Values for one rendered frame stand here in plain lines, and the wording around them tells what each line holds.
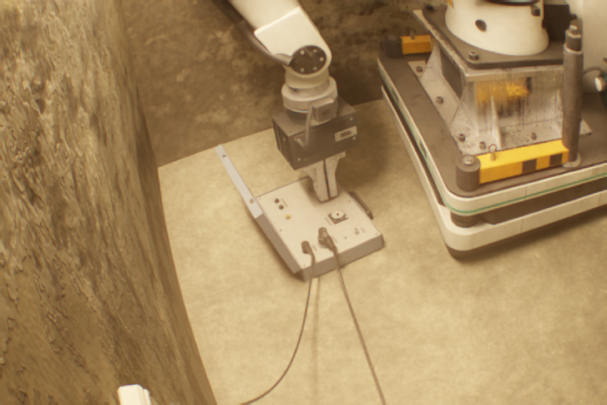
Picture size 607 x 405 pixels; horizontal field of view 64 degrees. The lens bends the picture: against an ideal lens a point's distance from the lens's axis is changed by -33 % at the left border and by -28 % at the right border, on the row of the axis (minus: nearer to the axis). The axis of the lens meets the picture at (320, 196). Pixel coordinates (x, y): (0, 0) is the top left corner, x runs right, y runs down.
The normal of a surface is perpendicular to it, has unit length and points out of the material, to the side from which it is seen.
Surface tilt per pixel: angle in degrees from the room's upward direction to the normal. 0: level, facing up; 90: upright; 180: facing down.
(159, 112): 90
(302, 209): 0
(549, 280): 0
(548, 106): 90
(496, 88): 90
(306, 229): 0
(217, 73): 90
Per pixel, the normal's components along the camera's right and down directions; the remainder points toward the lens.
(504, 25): -0.15, 0.66
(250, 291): -0.12, -0.75
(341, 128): 0.43, 0.55
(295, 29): 0.21, 0.62
